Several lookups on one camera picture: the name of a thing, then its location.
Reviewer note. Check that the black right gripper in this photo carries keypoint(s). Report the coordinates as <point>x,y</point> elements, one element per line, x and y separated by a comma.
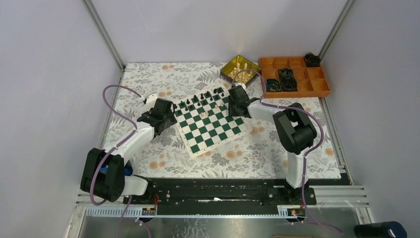
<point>231,112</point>

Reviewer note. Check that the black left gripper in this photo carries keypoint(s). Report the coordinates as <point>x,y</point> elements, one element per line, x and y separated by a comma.
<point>171,119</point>

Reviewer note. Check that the gold chess piece tin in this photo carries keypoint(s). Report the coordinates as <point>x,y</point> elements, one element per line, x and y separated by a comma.
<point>240,70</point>

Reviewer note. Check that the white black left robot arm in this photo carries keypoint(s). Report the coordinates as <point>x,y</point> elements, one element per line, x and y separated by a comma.
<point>104,172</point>

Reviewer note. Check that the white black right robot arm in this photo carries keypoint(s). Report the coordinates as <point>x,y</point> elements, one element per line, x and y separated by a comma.
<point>294,127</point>

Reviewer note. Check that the green white chess board mat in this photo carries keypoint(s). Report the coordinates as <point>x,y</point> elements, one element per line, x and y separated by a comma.
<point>201,135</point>

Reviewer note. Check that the black coil tray lower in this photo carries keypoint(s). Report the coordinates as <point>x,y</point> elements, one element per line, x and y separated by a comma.
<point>289,84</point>

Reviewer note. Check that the black coil tray upper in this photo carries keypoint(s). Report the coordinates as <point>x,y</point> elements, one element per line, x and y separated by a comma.
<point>286,73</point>

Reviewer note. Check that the floral table mat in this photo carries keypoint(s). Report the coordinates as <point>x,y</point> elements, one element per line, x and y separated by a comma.
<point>258,154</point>

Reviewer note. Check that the wooden compartment tray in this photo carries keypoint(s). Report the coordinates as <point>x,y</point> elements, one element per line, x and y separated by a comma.
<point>311,81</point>

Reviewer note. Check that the black coil outside tray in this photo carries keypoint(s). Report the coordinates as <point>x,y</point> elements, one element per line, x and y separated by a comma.
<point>312,60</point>

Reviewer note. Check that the dark cylinder bottom right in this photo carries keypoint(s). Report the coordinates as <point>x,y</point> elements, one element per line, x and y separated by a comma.
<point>390,229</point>

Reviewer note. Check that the black mounting base rail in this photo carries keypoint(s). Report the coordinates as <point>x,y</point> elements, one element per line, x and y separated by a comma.
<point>205,196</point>

